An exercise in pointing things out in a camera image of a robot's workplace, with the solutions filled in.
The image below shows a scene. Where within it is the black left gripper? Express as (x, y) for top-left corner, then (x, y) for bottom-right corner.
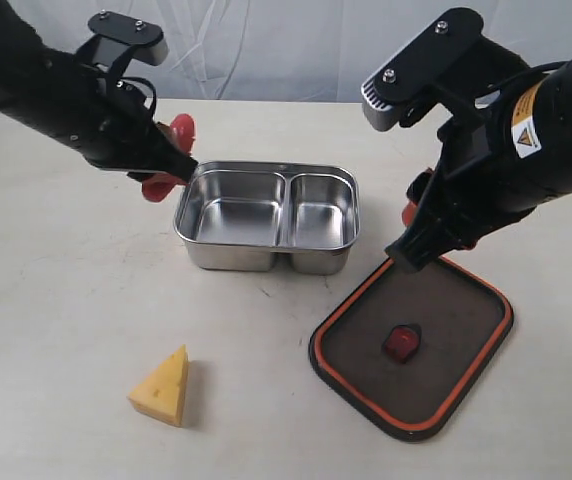
(65, 54), (197, 182)

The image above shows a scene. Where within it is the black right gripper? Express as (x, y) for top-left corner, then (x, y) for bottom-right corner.
(386, 94), (546, 272)

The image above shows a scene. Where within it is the red sausage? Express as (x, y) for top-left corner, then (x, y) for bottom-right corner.
(140, 113), (196, 203)

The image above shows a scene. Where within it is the dark transparent lunchbox lid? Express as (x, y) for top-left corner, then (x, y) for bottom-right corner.
(308, 258), (514, 443)

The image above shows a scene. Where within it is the yellow cheese wedge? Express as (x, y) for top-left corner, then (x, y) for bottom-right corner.
(127, 345), (190, 427)

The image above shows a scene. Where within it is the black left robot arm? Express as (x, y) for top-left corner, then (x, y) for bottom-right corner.
(0, 1), (198, 182)

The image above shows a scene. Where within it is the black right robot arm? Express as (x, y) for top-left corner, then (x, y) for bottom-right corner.
(385, 59), (572, 272)

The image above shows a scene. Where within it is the stainless steel lunchbox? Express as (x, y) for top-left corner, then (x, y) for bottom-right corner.
(173, 161), (360, 276)

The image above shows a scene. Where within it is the white backdrop cloth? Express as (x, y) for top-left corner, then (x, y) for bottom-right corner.
(0, 0), (572, 106)

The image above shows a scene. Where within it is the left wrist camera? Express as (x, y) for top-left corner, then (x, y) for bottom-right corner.
(74, 10), (169, 83)

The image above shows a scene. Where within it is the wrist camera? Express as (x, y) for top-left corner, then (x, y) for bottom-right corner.
(360, 5), (487, 132)
(74, 10), (169, 83)

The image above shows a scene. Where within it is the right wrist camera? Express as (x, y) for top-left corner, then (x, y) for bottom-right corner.
(360, 5), (487, 132)

